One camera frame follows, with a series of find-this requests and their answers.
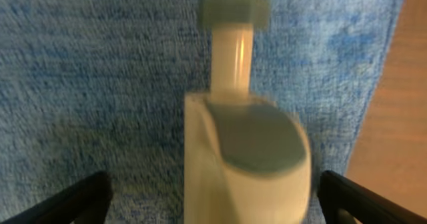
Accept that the blue cloth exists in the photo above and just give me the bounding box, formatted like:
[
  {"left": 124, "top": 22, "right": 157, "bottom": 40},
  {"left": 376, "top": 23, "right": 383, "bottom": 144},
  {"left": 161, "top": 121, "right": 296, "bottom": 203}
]
[{"left": 0, "top": 0, "right": 413, "bottom": 224}]

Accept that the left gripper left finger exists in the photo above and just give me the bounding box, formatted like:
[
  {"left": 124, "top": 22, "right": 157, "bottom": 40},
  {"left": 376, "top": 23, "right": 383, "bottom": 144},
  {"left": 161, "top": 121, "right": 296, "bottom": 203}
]
[{"left": 0, "top": 170, "right": 114, "bottom": 224}]

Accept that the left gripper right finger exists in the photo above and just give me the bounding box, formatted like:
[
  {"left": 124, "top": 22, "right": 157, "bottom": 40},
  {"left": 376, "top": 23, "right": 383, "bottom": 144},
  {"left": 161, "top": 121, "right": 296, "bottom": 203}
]
[{"left": 316, "top": 169, "right": 427, "bottom": 224}]

